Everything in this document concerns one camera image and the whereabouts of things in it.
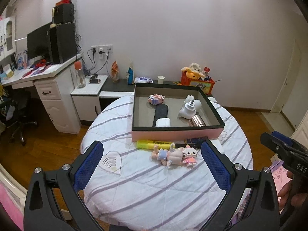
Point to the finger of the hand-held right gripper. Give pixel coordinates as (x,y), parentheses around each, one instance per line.
(281,137)
(270,140)

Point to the clear bottle with orange cap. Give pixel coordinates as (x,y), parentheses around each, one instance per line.
(80,78)

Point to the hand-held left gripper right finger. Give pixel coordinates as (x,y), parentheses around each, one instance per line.
(216,163)

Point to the orange snack bag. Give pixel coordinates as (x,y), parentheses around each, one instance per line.
(115,72)

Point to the pink and black storage box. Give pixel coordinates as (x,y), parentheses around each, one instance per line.
(168,134)

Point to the black office chair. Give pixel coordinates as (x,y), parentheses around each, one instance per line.
(19,110)

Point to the dark blue small case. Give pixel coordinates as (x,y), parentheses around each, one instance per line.
(197,140)

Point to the white wall socket strip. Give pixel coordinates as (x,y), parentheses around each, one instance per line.
(102,48)

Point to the round table striped cloth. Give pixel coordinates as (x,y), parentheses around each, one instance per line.
(156,192)

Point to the black speaker box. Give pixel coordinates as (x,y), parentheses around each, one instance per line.
(63,14)

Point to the white desk with drawers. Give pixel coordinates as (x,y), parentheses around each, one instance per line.
(60,110)

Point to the yellow highlighter pen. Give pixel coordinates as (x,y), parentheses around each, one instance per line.
(149,144)

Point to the orange toy crate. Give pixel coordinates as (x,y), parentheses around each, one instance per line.
(199,86)

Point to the black remote control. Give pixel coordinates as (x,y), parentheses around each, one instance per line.
(160,113)

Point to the wet wipes packet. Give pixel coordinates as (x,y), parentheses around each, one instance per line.
(144,80)

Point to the cream desk lamp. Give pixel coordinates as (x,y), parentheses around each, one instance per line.
(54,16)

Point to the small black cylinder speaker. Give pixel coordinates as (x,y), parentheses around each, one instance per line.
(94,79)

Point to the white paper cup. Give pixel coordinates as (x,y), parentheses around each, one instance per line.
(161,80)

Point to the pastel building block toy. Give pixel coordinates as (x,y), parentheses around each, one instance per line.
(156,99)

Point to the person's right hand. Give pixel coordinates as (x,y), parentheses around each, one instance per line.
(285,191)

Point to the white earbuds case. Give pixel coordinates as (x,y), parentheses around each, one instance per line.
(163,122)

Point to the black computer tower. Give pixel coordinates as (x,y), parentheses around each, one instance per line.
(62,44)

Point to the blue and white box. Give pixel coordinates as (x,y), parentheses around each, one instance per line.
(22,60)

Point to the white plug adapter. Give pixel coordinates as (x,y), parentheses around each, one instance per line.
(189,108)

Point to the black computer monitor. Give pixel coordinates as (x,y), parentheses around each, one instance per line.
(38,43)

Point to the dark grey low table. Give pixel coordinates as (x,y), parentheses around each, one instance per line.
(115,89)

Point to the red desk object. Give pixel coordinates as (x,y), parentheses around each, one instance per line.
(39,63)

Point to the pink cat block figure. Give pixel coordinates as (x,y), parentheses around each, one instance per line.
(190,155)

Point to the blue and white bag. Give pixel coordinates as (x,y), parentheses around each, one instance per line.
(130,74)

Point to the white glass door cabinet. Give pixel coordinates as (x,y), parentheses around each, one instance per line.
(8,38)

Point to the pink blanket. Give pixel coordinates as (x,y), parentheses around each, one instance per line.
(9,207)

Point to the small baby doll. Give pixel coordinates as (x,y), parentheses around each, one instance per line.
(173,157)

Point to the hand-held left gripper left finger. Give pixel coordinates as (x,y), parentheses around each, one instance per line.
(87,166)

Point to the rose gold cylinder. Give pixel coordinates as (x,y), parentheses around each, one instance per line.
(197,121)

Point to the yellow and white plush toy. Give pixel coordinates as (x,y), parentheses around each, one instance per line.
(193,71)

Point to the white door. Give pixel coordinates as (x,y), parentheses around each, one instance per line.
(287,81)

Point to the white bedside cabinet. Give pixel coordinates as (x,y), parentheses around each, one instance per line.
(84,105)

